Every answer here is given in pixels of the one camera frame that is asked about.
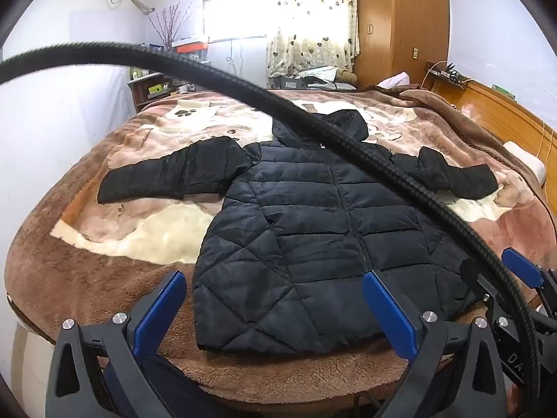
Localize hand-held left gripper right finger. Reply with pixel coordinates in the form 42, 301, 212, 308
363, 271, 508, 418

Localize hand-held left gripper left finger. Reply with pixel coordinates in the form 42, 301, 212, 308
46, 270, 188, 418

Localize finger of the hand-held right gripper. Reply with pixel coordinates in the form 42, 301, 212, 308
502, 247, 557, 318
460, 258, 503, 314

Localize black puffer jacket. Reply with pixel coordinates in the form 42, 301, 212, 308
96, 109, 499, 355

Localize brown printed blanket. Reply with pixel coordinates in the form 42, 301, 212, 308
4, 85, 557, 403

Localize white pillow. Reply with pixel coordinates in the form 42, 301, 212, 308
376, 72, 410, 88
505, 141, 547, 181

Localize wooden headboard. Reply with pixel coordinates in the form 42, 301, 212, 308
424, 70, 557, 184

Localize clutter on headboard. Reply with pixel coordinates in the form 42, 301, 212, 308
429, 63, 471, 88

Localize pile of bags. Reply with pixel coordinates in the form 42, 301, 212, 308
267, 66, 344, 90

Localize wooden wardrobe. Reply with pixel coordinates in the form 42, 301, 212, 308
354, 0, 450, 88

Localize orange and white box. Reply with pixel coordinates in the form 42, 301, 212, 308
172, 37, 205, 58

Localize heart print curtain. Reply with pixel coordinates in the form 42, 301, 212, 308
265, 0, 362, 88

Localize bare branches in vase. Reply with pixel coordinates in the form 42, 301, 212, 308
146, 2, 194, 51

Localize bright window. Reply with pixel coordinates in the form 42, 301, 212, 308
202, 0, 268, 40

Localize yellow cord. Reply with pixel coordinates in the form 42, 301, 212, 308
536, 119, 557, 186

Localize black corrugated cable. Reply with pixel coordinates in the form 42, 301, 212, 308
0, 40, 544, 418

